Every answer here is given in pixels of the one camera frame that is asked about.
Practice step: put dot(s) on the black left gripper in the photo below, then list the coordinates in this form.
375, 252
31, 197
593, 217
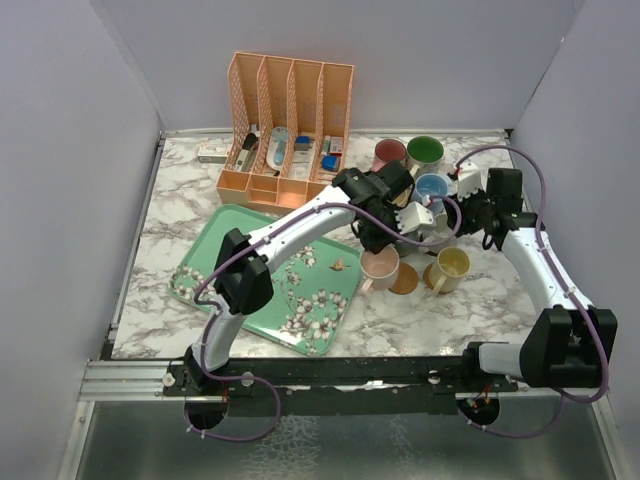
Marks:
374, 244

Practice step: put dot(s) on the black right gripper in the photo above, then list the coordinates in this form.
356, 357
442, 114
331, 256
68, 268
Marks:
464, 227

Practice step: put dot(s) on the pink mug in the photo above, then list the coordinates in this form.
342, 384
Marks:
380, 271

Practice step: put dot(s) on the beige grey mug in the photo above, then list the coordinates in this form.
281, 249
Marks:
438, 234

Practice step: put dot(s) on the light orange wooden coaster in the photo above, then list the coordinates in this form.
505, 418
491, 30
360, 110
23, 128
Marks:
406, 281

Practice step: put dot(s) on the light blue mug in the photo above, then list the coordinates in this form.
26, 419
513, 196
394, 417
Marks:
429, 184

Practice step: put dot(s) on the yellow mug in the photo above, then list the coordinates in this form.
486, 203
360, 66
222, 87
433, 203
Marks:
450, 268

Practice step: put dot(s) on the green mug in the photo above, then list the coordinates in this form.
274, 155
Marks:
424, 155

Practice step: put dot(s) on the maroon red mug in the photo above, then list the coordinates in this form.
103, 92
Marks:
386, 151

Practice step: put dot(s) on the dark grey blue mug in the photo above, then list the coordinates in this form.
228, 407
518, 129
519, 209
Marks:
404, 248

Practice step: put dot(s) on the tan brown mug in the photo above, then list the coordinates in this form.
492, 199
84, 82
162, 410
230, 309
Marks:
403, 199

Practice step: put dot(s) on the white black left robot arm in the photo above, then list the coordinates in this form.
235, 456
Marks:
241, 283

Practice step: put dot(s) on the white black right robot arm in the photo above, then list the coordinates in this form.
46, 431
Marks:
571, 340

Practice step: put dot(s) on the green floral tray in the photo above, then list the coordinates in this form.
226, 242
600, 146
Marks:
312, 289

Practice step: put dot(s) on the blue stamp box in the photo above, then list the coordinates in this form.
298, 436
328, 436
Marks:
331, 163

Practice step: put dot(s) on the red white small box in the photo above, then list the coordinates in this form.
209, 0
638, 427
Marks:
332, 146

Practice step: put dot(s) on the white packaged item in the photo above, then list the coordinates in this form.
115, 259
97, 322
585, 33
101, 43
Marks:
303, 150

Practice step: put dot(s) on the blue correction tape package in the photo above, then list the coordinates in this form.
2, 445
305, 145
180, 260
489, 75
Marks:
277, 148

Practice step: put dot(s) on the orange plastic desk organizer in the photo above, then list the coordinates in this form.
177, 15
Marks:
306, 97

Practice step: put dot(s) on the black white stapler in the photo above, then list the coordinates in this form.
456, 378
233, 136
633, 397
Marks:
248, 151

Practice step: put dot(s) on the small white staples box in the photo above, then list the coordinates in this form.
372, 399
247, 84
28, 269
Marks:
209, 152

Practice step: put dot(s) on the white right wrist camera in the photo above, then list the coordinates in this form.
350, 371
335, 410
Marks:
468, 179

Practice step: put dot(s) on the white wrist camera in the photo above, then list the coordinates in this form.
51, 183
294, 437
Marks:
414, 217
468, 179

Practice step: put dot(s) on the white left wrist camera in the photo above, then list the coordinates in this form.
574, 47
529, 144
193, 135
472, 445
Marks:
414, 217

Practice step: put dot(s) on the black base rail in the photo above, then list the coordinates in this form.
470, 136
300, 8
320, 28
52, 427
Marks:
331, 386

